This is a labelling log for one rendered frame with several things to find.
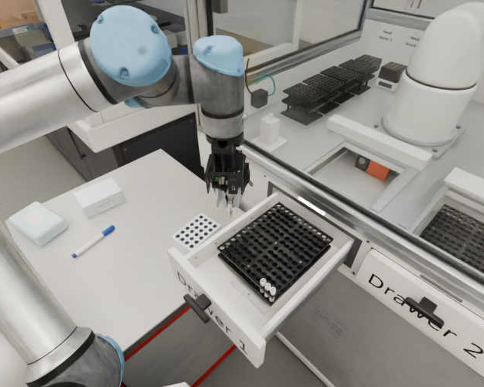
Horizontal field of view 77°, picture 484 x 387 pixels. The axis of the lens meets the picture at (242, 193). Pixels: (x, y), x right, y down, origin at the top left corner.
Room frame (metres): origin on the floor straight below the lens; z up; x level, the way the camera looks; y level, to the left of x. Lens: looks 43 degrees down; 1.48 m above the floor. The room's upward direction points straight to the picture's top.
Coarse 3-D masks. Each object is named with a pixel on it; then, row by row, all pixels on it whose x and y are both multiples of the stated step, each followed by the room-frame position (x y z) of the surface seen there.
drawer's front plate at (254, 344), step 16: (176, 256) 0.39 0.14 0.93; (176, 272) 0.39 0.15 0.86; (192, 272) 0.35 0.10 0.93; (192, 288) 0.35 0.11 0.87; (208, 288) 0.31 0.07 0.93; (224, 304) 0.28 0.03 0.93; (224, 320) 0.27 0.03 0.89; (240, 320) 0.25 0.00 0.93; (240, 336) 0.23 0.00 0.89; (256, 336) 0.22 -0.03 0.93; (256, 352) 0.20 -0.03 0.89
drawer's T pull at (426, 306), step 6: (408, 300) 0.30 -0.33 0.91; (414, 300) 0.30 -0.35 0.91; (420, 300) 0.30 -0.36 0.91; (426, 300) 0.30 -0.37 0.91; (414, 306) 0.28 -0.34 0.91; (420, 306) 0.28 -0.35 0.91; (426, 306) 0.28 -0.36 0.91; (432, 306) 0.28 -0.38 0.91; (420, 312) 0.27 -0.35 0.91; (426, 312) 0.27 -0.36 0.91; (432, 312) 0.27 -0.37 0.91; (426, 318) 0.26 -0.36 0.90; (432, 318) 0.26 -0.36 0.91; (438, 318) 0.26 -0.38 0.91; (438, 324) 0.25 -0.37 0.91
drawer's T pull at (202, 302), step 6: (186, 294) 0.31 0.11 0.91; (204, 294) 0.31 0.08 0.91; (186, 300) 0.30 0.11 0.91; (192, 300) 0.30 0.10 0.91; (198, 300) 0.30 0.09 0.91; (204, 300) 0.30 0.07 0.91; (210, 300) 0.30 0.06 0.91; (192, 306) 0.28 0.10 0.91; (198, 306) 0.28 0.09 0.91; (204, 306) 0.28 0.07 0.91; (198, 312) 0.27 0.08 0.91; (204, 318) 0.26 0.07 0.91
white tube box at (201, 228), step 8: (200, 216) 0.63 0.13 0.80; (192, 224) 0.60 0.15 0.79; (200, 224) 0.60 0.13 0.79; (208, 224) 0.59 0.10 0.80; (216, 224) 0.59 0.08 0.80; (184, 232) 0.57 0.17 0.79; (192, 232) 0.58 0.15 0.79; (200, 232) 0.57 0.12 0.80; (208, 232) 0.57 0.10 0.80; (216, 232) 0.57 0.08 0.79; (176, 240) 0.53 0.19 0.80; (184, 240) 0.53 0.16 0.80; (192, 240) 0.53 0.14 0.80; (200, 240) 0.53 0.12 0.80; (184, 248) 0.51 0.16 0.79; (192, 248) 0.51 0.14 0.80
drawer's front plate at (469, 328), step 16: (368, 256) 0.40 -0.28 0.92; (384, 256) 0.39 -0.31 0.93; (368, 272) 0.39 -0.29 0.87; (384, 272) 0.37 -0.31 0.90; (400, 272) 0.35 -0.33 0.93; (384, 288) 0.35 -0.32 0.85; (400, 288) 0.34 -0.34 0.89; (416, 288) 0.32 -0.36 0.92; (432, 288) 0.31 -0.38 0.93; (400, 304) 0.32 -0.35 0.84; (448, 304) 0.28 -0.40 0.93; (416, 320) 0.29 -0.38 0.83; (448, 320) 0.27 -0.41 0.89; (464, 320) 0.25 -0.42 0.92; (480, 320) 0.25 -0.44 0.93; (448, 336) 0.25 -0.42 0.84; (464, 336) 0.24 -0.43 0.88; (480, 336) 0.23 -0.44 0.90; (464, 352) 0.22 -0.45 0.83; (480, 368) 0.20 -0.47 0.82
